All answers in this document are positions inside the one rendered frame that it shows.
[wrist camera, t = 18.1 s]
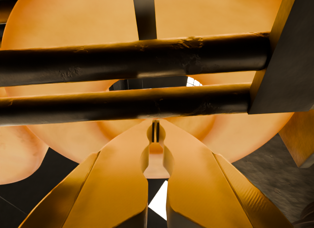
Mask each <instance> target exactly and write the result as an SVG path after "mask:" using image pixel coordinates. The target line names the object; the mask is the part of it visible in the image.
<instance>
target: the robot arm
mask: <svg viewBox="0 0 314 228"><path fill-rule="evenodd" d="M155 131H156V142H157V143H159V144H160V145H161V147H162V148H163V167H164V168H165V169H166V170H167V172H168V173H169V175H170V178H169V179H168V182H167V193H166V205H165V210H166V219H167V228H294V227H293V225H292V224H291V223H290V221H289V220H288V219H287V218H286V217H285V216H284V215H283V213H282V212H281V211H280V210H279V209H278V208H277V207H276V206H275V205H274V204H273V203H272V201H271V200H269V199H268V198H267V197H266V196H265V195H264V194H263V193H262V192H261V191H260V190H259V189H258V188H257V187H256V186H255V185H253V184H252V183H251V182H250V181H249V180H248V179H247V178H246V177H245V176H244V175H243V174H242V173H240V171H239V170H238V169H236V168H235V167H234V166H233V165H232V164H231V163H230V162H229V161H228V160H227V159H226V158H224V157H223V156H222V155H221V154H214V153H213V152H212V151H211V150H210V149H209V148H208V147H207V146H206V145H204V144H203V143H202V142H201V141H199V140H198V139H197V138H195V137H194V136H192V135H191V134H189V133H187V132H185V131H184V130H182V129H180V128H179V127H177V126H175V125H173V124H172V123H170V122H168V121H167V120H164V119H157V120H153V119H151V118H150V119H146V120H144V121H142V122H141V123H139V124H137V125H136V126H134V127H132V128H130V129H129V130H127V131H125V132H123V133H122V134H120V135H118V136H117V137H115V138H114V139H113V140H111V141H110V142H109V143H107V144H106V145H105V146H104V147H103V148H102V149H101V150H100V151H99V152H98V153H91V154H90V155H89V156H88V157H87V158H86V159H85V160H84V161H83V162H81V163H80V164H79V165H78V166H77V167H76V168H75V169H74V170H73V171H72V172H71V173H70V174H69V175H68V176H66V177H65V178H64V179H63V180H62V181H61V182H60V183H59V184H58V185H57V186H56V187H55V188H54V189H53V190H51V191H50V192H49V193H48V194H47V195H46V196H45V197H44V198H43V199H42V200H41V201H40V202H39V203H38V204H37V205H36V207H35V208H34V209H33V210H32V211H31V212H30V213H29V215H28V216H27V217H26V218H25V220H24V221H23V222H22V223H21V225H20V226H19V227H18V228H147V216H148V181H147V179H146V177H145V176H144V174H143V173H144V171H145V170H146V169H147V168H148V166H149V146H150V145H151V144H152V143H154V136H155Z"/></svg>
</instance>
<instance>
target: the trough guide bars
mask: <svg viewBox="0 0 314 228"><path fill-rule="evenodd" d="M17 1H18V0H0V24H6V23H7V20H8V18H9V16H10V13H11V12H12V10H13V8H14V6H15V4H16V3H17ZM247 71H256V73H255V76H254V78H253V81H252V82H250V83H235V84H219V85H197V86H182V87H167V88H151V89H135V90H120V91H104V92H89V93H67V94H51V95H36V96H21V97H5V98H0V127H3V126H21V125H38V124H56V123H73V122H90V121H115V120H132V119H150V118H167V117H185V116H202V115H220V114H244V113H248V114H273V113H290V112H308V111H309V110H314V0H282V2H281V4H280V7H279V10H278V13H277V16H276V18H275V21H274V24H273V26H272V29H271V31H262V32H249V33H236V34H223V35H210V36H191V37H178V38H165V39H151V40H139V41H125V42H112V43H93V44H80V45H67V46H54V47H41V48H28V49H15V50H0V87H11V86H32V85H47V84H61V83H77V82H91V81H106V80H121V79H136V78H158V77H172V76H187V75H202V74H217V73H232V72H247Z"/></svg>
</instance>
